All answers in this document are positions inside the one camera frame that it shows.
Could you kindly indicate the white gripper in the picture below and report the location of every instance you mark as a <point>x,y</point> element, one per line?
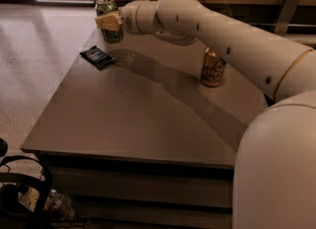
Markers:
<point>128,17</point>

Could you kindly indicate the green soda can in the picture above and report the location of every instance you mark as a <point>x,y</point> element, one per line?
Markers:
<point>103,9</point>

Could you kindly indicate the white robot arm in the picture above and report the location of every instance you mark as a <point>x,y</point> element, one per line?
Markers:
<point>274,182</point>

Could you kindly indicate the dark blue rxbar wrapper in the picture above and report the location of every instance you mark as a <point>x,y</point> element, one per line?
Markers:
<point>97,57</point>

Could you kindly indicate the gold LaCroix can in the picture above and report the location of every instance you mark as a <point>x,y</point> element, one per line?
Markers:
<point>212,70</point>

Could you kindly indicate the grey metal drawer cabinet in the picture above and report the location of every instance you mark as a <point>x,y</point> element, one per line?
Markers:
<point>142,144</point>

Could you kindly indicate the clear plastic bottle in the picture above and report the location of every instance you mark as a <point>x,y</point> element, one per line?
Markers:
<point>58,205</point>

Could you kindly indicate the right metal wall bracket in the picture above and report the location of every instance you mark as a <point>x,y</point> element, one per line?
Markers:
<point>285,14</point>

